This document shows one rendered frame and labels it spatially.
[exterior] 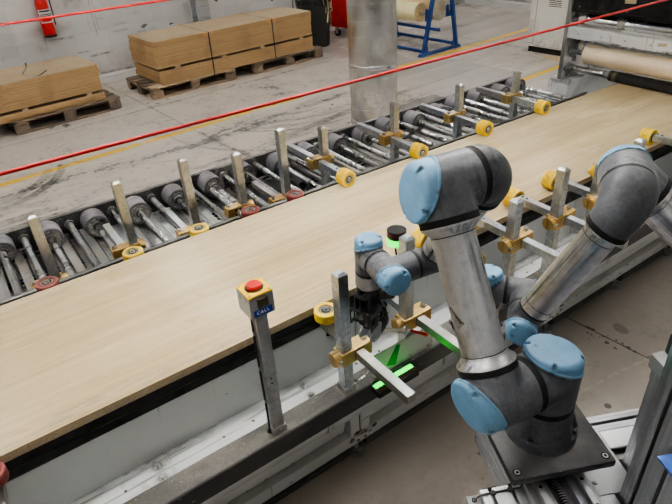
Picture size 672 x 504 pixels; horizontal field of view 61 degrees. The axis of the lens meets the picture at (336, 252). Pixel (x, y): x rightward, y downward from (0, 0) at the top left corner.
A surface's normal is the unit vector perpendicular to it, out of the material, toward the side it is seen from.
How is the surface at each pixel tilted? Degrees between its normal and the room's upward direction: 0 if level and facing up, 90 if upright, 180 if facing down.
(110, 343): 0
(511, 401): 59
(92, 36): 90
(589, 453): 0
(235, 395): 90
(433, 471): 0
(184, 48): 90
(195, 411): 90
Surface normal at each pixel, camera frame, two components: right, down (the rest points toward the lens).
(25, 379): -0.06, -0.84
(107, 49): 0.64, 0.38
